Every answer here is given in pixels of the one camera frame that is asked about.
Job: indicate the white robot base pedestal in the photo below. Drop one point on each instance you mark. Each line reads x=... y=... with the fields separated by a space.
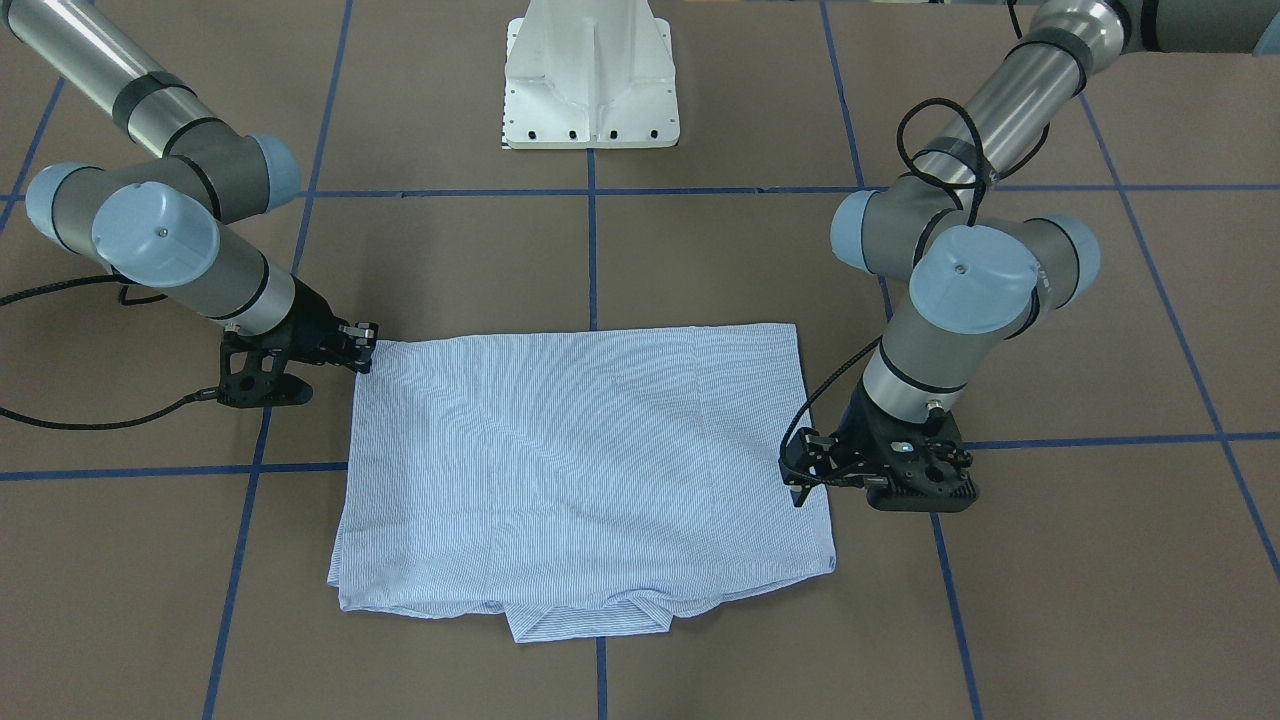
x=590 y=75

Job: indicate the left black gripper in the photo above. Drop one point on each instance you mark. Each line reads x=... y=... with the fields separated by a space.
x=858 y=428

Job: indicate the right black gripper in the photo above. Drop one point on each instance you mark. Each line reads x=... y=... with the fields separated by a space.
x=312 y=322

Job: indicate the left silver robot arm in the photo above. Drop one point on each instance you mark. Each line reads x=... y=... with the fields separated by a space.
x=973 y=282

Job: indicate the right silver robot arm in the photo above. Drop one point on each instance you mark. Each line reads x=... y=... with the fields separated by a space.
x=167 y=224

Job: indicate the light blue striped shirt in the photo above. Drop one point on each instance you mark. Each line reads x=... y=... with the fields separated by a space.
x=577 y=484

